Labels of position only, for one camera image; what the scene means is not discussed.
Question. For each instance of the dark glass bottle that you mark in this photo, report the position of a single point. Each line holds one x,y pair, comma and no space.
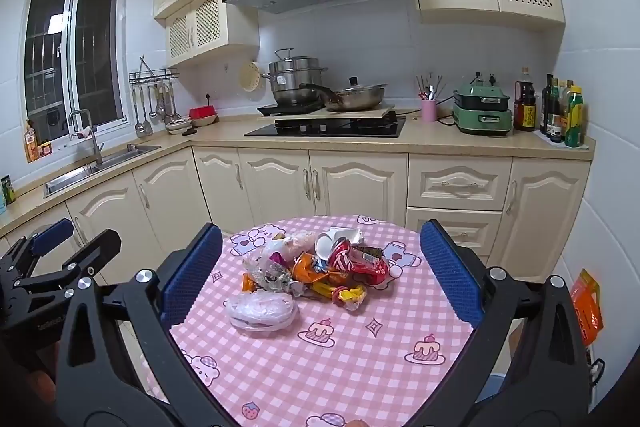
546,107
555,122

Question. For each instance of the small cream lattice wall cabinet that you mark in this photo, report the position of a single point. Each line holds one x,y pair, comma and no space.
210,32

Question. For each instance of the orange snack bag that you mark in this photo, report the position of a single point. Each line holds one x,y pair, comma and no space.
585,307

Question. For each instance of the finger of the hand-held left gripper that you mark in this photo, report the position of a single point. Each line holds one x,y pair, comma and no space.
50,234
95,252

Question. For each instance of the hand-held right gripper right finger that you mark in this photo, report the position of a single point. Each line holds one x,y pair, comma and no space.
450,267

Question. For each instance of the white bowl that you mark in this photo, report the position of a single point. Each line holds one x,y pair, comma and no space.
205,123

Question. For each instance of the black induction cooker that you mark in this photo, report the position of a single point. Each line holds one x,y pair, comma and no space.
280,109

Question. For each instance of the small orange wrapper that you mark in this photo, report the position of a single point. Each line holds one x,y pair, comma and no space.
248,282

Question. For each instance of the clear plastic bag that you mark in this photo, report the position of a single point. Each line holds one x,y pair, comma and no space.
262,312

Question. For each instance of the pale blue plastic bin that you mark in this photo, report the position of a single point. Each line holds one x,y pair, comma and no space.
492,387

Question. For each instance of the metal wall utensil rack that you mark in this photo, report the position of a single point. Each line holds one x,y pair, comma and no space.
155,76

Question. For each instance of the white framed window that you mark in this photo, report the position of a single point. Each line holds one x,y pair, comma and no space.
95,47

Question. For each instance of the black glass gas hob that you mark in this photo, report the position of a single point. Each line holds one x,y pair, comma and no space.
325,129

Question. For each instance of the orange yellow candy wrapper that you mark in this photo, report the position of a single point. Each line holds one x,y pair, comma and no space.
322,291

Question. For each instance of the green dish soap bottle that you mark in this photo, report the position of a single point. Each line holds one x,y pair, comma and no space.
7,189

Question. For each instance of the steel kitchen faucet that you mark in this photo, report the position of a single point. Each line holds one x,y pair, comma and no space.
95,142

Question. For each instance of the green yellow label bottle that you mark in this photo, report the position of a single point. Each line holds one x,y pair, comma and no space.
575,122

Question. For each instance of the white paper cup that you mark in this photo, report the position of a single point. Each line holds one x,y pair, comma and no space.
325,244

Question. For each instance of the person's right hand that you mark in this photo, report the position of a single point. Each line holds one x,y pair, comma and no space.
357,424

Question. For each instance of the pink utensil cup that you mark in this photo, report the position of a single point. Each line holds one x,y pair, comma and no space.
429,111

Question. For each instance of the orange snack wrapper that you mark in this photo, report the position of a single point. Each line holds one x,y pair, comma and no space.
305,267

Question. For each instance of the pale pink plastic wrapper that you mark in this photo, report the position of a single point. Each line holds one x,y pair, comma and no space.
290,242

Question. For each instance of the cream plastic colander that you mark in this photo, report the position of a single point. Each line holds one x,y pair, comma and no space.
250,76

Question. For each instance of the cream cabinet drawer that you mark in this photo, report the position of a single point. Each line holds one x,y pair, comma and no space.
460,182
460,232

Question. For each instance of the green electric cooker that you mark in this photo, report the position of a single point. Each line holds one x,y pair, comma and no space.
482,114

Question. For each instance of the soy sauce bottle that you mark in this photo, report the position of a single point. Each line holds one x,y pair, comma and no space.
525,107

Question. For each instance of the cream kitchen base cabinets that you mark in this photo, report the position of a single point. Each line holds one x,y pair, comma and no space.
350,177

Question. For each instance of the wooden cutting board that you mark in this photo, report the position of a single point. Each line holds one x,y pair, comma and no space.
350,113

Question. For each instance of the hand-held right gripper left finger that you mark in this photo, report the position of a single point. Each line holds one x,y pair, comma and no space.
192,277

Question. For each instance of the red plastic box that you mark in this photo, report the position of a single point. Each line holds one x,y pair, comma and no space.
202,113

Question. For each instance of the pink checked tablecloth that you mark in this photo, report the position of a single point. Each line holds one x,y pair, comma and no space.
350,357

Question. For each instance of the metal spoon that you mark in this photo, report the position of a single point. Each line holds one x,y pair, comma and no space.
160,109

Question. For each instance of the bundle of chopsticks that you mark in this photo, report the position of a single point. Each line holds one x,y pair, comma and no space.
430,89

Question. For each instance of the metal ladle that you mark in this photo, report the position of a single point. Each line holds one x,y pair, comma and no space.
152,111

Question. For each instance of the red snack wrapper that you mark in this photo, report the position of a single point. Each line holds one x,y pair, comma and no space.
372,269

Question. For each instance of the clear plastic wrapper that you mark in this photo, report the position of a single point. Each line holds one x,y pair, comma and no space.
270,279

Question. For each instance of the stainless steel sink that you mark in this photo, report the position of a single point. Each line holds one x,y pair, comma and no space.
75,179

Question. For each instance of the steel frying pan with lid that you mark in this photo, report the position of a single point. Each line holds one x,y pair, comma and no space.
360,97

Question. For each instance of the yellow oil bottle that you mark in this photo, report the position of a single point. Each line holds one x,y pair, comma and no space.
566,94

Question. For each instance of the crushed red can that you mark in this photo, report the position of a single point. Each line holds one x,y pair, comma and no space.
341,257

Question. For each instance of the metal kitchen tongs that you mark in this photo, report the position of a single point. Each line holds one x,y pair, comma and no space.
145,66

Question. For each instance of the metal skimmer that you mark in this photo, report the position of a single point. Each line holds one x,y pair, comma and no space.
174,114

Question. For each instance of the orange seasoning packet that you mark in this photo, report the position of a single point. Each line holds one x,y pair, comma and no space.
31,144

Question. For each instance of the patterned bowl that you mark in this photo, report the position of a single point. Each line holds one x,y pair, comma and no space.
177,127

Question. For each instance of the person's left hand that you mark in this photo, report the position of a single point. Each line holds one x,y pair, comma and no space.
41,387

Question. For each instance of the stacked steel steamer pot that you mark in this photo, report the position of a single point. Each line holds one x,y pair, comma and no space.
290,82

